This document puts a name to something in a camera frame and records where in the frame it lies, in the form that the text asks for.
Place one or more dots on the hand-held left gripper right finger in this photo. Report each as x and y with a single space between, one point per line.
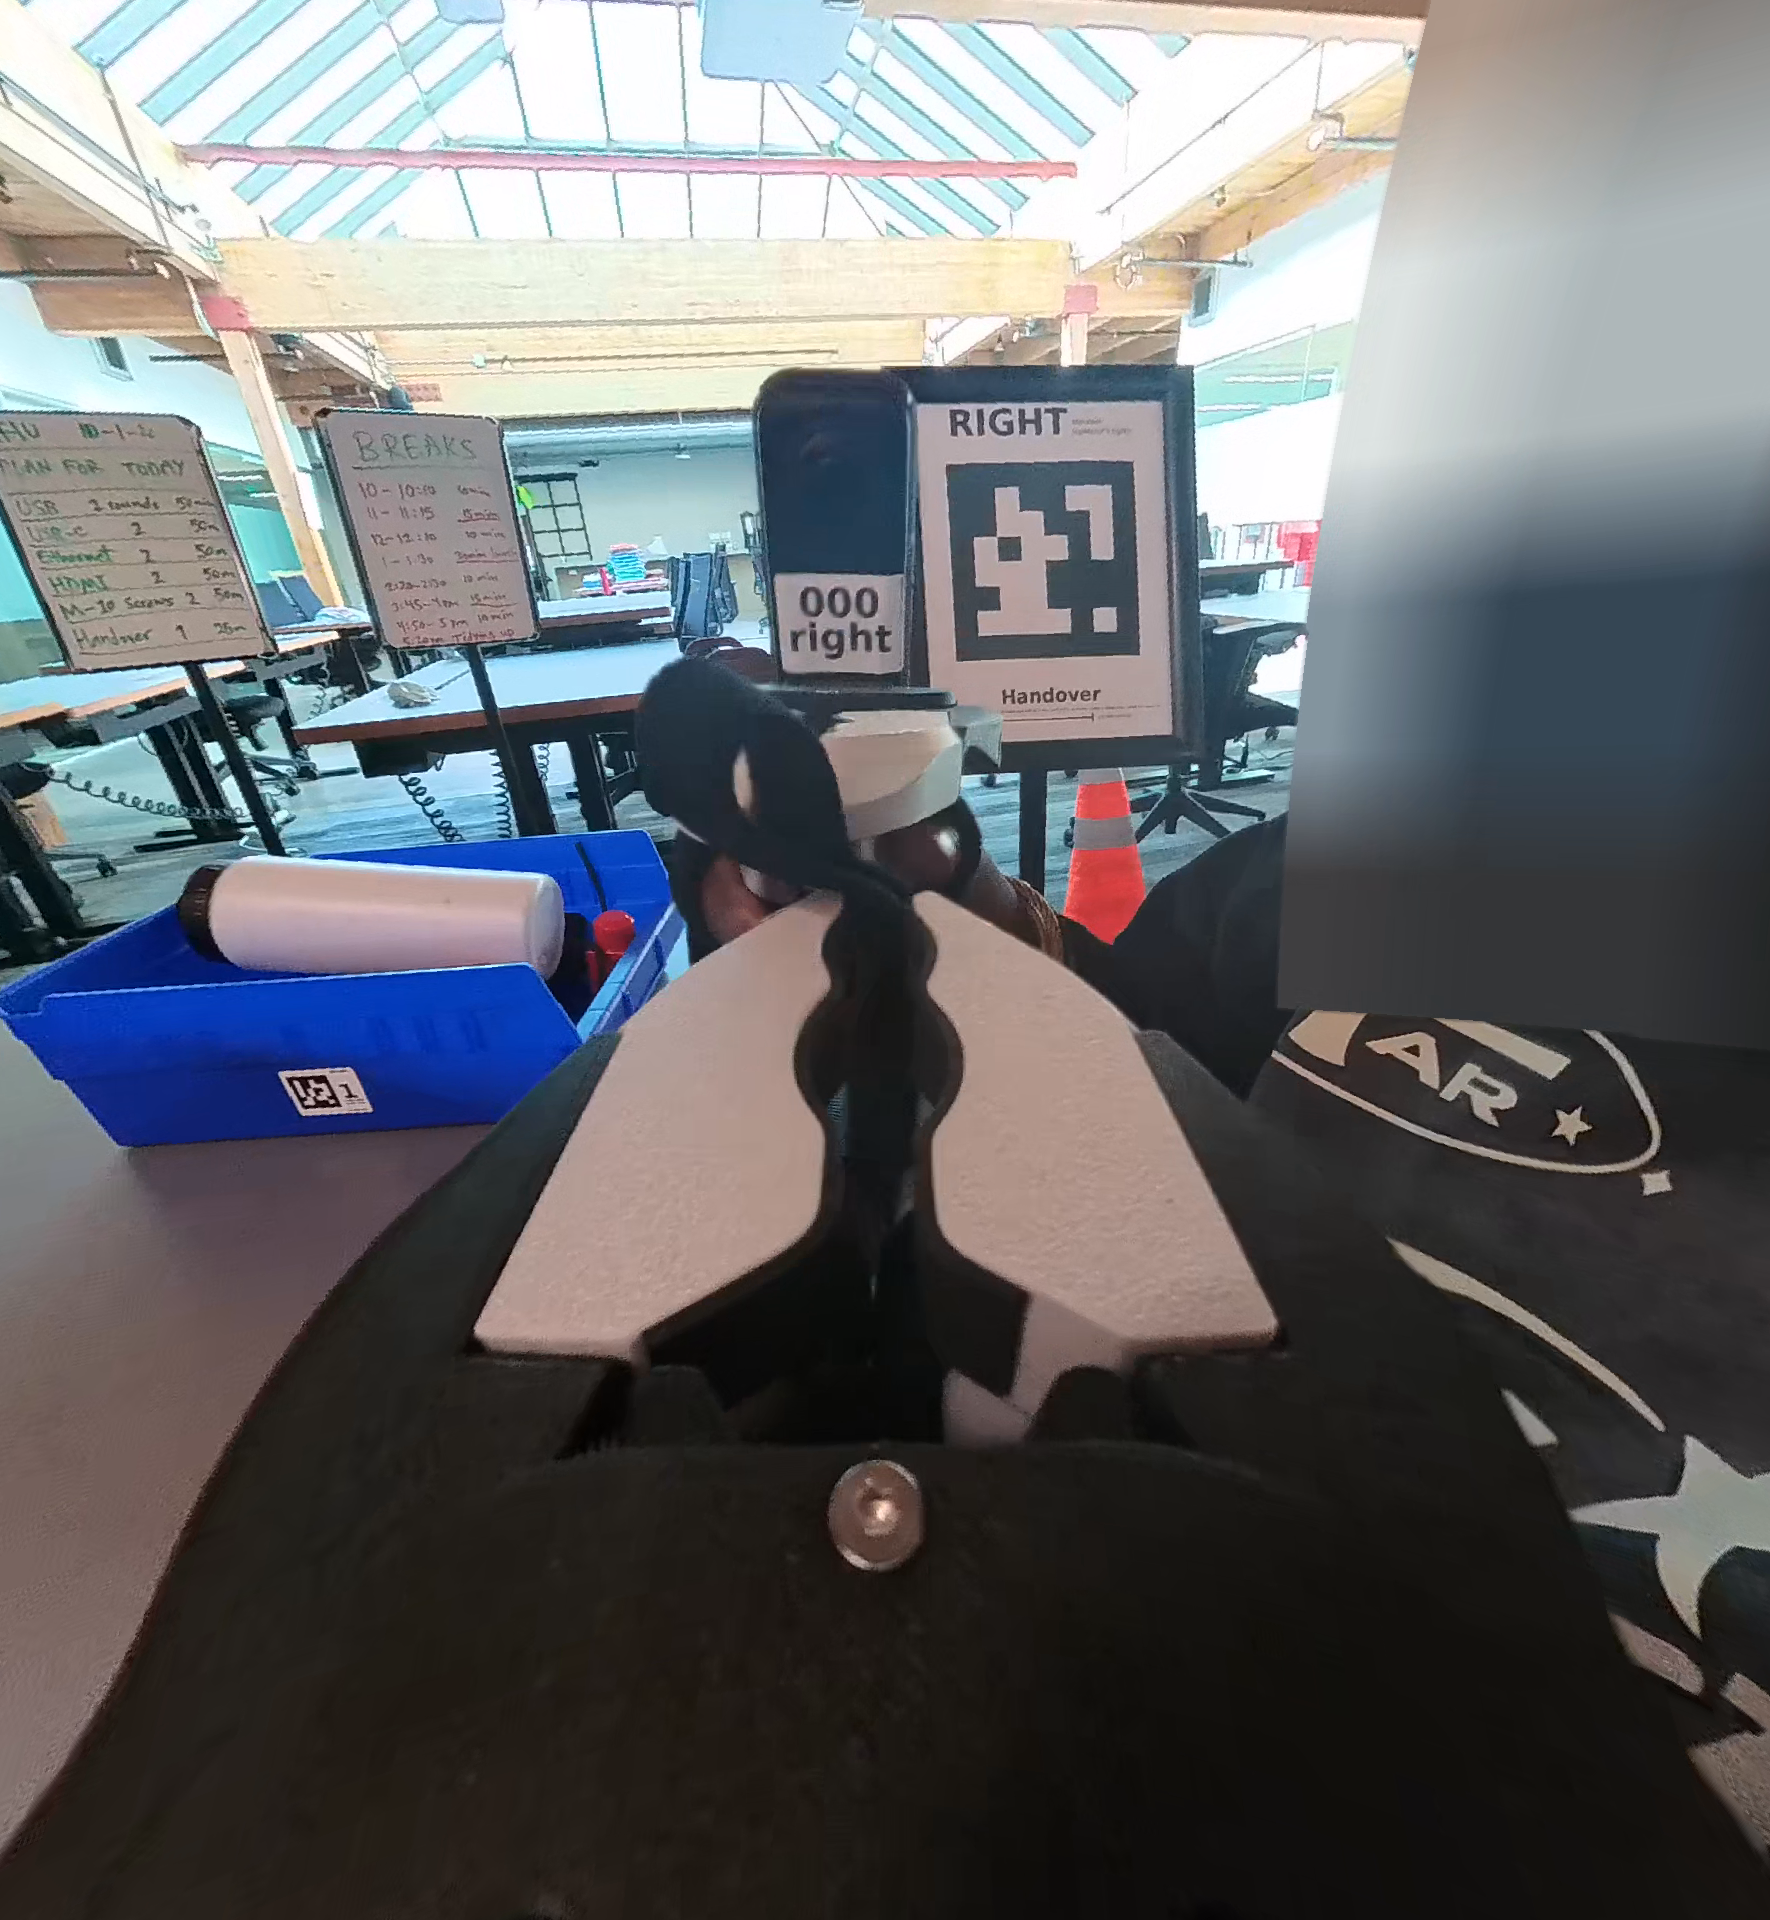
1094 1185

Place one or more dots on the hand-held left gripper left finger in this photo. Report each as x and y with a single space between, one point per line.
658 1185

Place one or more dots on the white bottle with black cap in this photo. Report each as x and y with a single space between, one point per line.
374 914

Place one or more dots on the blue plastic bin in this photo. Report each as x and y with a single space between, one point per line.
150 1048

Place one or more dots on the person's right forearm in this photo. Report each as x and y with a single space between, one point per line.
1185 960

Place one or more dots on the person's right hand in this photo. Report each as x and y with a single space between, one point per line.
976 886

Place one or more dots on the orange traffic cone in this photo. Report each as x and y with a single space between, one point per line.
1099 853

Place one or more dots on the framed code sign on stand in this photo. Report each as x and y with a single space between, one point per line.
1147 600

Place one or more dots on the grey top desk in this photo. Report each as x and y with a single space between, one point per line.
524 691

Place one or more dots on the whiteboard with green heading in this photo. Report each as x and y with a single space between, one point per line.
428 525

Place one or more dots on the black office chair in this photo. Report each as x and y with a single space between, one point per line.
1244 675

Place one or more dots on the crumpled white paper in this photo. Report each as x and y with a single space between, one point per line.
413 692

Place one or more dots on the whiteboard with black heading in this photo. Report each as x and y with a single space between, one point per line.
118 540

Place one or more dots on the wooden desk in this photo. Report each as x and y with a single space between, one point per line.
74 703

